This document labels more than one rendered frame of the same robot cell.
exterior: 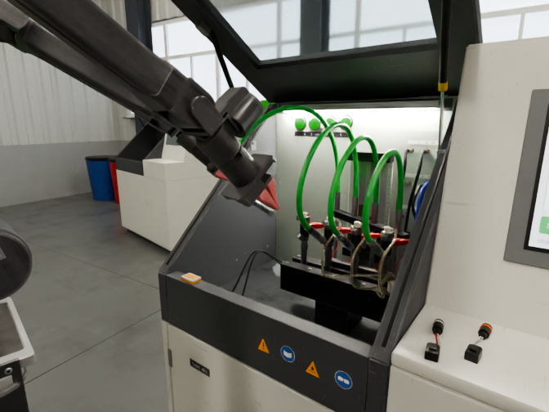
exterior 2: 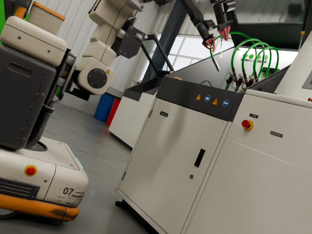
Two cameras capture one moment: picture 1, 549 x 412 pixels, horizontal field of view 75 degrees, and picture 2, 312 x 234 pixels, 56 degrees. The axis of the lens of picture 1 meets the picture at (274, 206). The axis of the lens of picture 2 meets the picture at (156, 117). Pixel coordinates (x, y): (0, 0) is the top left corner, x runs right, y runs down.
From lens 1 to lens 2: 1.24 m
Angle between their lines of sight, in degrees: 20
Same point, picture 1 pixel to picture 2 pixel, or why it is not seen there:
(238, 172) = (221, 18)
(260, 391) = (188, 117)
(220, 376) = (172, 115)
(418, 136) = not seen: hidden behind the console
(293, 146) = (237, 65)
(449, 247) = (284, 84)
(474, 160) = (304, 56)
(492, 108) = not seen: outside the picture
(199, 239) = (184, 74)
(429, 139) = not seen: hidden behind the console
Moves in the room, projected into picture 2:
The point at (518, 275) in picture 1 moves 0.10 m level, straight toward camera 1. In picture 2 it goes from (304, 92) to (296, 85)
